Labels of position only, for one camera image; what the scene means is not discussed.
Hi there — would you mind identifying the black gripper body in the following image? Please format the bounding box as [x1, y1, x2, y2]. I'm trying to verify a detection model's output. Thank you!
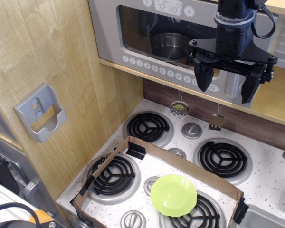
[190, 21, 278, 82]

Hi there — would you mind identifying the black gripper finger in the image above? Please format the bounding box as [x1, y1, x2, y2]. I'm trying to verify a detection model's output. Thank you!
[194, 58, 214, 92]
[241, 71, 262, 104]

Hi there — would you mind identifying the grey toy microwave door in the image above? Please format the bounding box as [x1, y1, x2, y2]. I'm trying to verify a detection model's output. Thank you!
[88, 0, 273, 107]

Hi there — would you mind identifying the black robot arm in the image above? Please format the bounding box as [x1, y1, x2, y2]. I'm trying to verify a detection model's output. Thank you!
[189, 0, 278, 104]

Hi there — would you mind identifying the steel pot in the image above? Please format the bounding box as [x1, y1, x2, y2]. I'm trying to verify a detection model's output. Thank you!
[150, 33, 191, 65]

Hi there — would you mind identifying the hanging round strainer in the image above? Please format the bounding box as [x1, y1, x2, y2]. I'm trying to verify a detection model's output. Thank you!
[170, 90, 189, 118]

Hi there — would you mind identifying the hanging small spatula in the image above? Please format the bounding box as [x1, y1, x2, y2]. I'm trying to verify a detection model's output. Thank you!
[209, 104, 224, 131]

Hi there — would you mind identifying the grey back stove knob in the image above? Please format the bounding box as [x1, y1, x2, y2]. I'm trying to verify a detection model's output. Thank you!
[181, 123, 202, 139]

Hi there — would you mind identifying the grey stove knob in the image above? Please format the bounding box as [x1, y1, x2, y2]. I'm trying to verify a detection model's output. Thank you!
[143, 176, 160, 196]
[168, 148, 187, 159]
[120, 210, 146, 228]
[181, 123, 202, 139]

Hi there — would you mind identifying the back left black burner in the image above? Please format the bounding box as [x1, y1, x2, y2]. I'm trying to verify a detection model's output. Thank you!
[126, 112, 170, 143]

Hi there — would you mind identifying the black burner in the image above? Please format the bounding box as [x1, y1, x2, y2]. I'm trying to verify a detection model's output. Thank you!
[198, 141, 248, 178]
[89, 155, 137, 196]
[168, 194, 221, 228]
[126, 112, 170, 143]

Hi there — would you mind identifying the grey middle stove knob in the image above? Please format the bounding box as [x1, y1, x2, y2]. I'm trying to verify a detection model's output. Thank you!
[168, 148, 187, 159]

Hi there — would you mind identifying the back right black burner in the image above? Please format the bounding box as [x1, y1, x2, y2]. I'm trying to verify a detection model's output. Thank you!
[198, 141, 248, 178]

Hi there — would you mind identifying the grey centre stove knob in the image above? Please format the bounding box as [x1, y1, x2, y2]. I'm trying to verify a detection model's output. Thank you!
[143, 176, 160, 196]

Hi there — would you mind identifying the green plastic plate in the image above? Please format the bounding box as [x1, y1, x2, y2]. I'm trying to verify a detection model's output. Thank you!
[150, 174, 198, 217]

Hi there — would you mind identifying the front left black burner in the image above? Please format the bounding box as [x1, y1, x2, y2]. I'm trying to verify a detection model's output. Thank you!
[89, 155, 137, 196]

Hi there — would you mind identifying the grey sink basin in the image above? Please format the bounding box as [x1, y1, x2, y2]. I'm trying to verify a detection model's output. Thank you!
[236, 205, 285, 228]

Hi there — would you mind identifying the front right black burner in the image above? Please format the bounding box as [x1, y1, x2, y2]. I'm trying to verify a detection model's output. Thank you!
[168, 194, 221, 228]

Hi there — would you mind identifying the grey front stove knob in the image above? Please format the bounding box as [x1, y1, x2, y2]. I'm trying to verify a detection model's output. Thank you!
[120, 210, 146, 228]

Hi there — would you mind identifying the orange tape piece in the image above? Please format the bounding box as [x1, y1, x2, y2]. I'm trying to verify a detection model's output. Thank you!
[34, 209, 53, 224]

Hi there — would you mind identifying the cardboard tray wall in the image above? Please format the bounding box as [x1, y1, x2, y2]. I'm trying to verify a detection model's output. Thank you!
[71, 136, 247, 228]

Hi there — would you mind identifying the grey wall holder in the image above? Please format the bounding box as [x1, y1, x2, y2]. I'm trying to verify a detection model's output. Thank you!
[13, 83, 67, 143]

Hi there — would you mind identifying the grey oven door handle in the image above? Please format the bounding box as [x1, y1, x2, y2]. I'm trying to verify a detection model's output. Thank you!
[23, 181, 40, 207]

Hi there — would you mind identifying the black braided cable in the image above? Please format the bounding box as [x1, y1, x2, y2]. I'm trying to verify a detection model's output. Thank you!
[0, 201, 42, 228]

